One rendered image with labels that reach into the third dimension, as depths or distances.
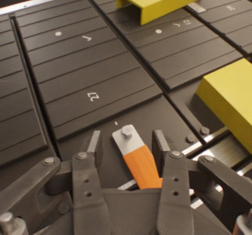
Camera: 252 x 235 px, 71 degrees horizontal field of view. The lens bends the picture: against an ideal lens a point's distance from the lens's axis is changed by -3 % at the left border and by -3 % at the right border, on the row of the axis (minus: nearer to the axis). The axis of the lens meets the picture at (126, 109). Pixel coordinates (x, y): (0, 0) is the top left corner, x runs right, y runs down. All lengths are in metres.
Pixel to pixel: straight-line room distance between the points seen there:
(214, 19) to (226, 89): 0.18
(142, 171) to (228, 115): 0.11
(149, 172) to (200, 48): 0.20
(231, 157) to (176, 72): 0.12
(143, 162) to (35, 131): 0.12
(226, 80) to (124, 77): 0.12
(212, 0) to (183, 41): 0.16
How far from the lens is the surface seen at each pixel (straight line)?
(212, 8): 0.41
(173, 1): 0.36
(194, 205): 0.19
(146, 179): 0.18
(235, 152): 0.24
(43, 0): 0.47
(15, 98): 0.25
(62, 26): 0.34
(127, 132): 0.18
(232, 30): 0.36
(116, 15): 0.35
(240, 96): 0.23
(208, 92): 0.23
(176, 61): 0.26
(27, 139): 0.21
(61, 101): 0.22
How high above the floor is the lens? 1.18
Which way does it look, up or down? 57 degrees down
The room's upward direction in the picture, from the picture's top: straight up
